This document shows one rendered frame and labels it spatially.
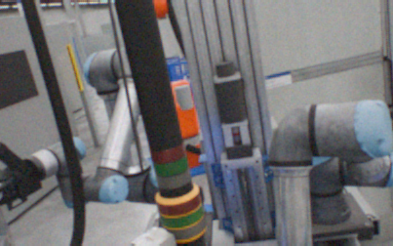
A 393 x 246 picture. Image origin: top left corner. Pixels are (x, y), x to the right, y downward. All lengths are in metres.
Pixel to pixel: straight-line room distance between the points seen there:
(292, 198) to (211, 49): 0.63
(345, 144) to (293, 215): 0.19
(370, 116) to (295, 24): 1.57
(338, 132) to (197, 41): 0.65
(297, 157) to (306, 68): 1.58
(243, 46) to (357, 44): 1.32
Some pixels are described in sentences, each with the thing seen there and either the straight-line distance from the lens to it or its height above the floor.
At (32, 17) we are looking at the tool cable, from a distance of 0.30.
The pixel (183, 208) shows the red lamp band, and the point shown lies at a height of 1.57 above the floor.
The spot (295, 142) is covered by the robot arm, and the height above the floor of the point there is 1.44.
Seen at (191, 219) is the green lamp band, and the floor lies 1.56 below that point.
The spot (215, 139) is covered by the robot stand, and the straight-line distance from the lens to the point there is 1.37.
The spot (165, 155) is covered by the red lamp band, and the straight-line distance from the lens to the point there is 0.35.
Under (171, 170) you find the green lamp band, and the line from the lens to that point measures 0.35.
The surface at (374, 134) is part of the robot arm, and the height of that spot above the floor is 1.46.
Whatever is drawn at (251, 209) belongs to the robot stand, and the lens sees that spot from 1.41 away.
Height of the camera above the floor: 1.74
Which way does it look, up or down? 16 degrees down
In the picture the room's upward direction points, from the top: 11 degrees counter-clockwise
